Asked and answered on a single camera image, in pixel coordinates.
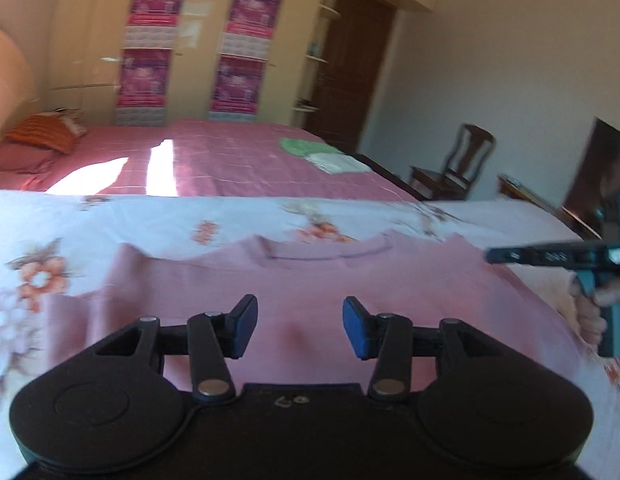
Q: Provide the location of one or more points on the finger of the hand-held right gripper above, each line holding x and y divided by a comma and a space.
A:
539, 256

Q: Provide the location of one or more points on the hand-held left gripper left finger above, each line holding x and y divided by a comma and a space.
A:
245, 326

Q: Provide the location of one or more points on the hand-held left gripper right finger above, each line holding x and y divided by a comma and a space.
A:
355, 327

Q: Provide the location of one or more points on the pink sweater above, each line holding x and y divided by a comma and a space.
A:
315, 285

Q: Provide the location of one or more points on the person's right hand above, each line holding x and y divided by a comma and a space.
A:
587, 317

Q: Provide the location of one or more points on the wooden bed footboard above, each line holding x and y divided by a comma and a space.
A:
529, 192

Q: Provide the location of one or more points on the dark brown furniture panel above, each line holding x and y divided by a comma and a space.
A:
599, 170

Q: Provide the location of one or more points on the dark wooden chair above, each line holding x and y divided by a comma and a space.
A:
464, 155

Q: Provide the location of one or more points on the floral white bed sheet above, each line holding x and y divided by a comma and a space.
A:
140, 220

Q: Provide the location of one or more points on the white folded cloth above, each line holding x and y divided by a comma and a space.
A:
337, 162

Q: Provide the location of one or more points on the pink checked bed cover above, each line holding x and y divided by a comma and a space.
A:
230, 160

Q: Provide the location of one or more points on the green folded cloth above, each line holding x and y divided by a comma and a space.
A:
302, 146

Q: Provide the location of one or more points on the dark brown wooden door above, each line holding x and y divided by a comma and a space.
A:
352, 70

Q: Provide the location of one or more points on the cream corner shelf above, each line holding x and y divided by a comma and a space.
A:
315, 55

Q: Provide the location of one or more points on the orange striped pillow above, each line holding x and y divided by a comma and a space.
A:
45, 132

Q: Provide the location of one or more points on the pink pillow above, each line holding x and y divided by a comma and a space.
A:
17, 157

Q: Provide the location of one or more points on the cream wardrobe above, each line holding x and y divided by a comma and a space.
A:
205, 25

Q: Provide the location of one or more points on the cream wooden headboard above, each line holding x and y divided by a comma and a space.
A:
7, 85

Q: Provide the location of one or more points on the pink wall poster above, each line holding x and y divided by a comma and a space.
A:
157, 7
142, 85
237, 87
251, 17

